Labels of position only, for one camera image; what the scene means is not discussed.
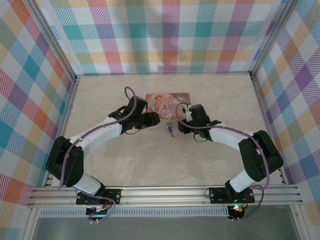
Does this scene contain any aluminium rear rail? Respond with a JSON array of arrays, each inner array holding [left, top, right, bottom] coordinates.
[[76, 71, 252, 77]]

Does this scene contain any aluminium side rail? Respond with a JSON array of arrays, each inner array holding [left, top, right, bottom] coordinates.
[[249, 74, 288, 186], [42, 76, 81, 188]]

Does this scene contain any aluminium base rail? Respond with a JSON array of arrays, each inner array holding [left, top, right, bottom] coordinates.
[[26, 184, 304, 209]]

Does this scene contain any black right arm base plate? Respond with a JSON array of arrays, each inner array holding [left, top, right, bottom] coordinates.
[[208, 186, 256, 204]]

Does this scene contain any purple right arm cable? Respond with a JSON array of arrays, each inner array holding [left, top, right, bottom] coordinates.
[[176, 103, 271, 222]]

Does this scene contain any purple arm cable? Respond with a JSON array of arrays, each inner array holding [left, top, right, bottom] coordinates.
[[176, 103, 271, 222], [57, 86, 138, 225]]

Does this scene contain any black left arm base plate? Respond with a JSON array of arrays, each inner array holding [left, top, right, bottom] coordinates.
[[75, 188, 122, 206]]

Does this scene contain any grey slotted cable duct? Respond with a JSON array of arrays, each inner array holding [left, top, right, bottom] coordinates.
[[39, 207, 230, 218]]

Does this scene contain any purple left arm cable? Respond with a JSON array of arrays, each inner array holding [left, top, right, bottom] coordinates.
[[57, 86, 138, 225]]

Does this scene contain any aluminium corner post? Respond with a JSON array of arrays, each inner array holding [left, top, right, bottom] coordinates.
[[249, 0, 296, 77], [28, 0, 77, 82]]

